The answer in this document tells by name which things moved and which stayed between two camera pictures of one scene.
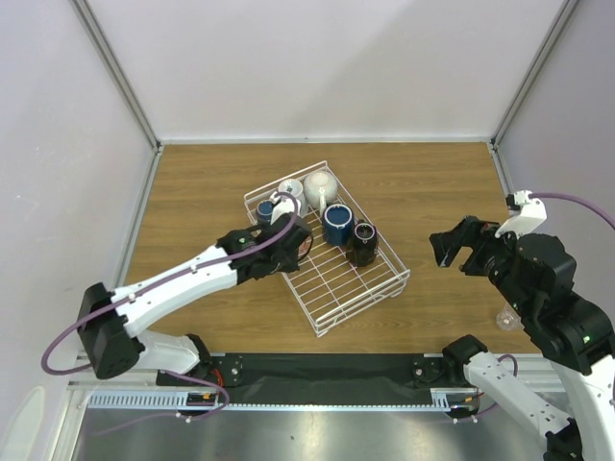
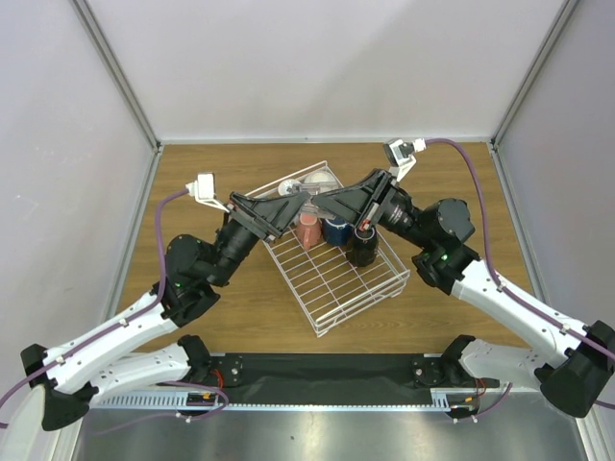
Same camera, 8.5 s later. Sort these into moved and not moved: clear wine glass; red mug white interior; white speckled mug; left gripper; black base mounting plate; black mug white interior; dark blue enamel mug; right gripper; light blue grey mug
Moved: left gripper; red mug white interior; clear wine glass; right gripper
Not moved: dark blue enamel mug; light blue grey mug; black base mounting plate; black mug white interior; white speckled mug
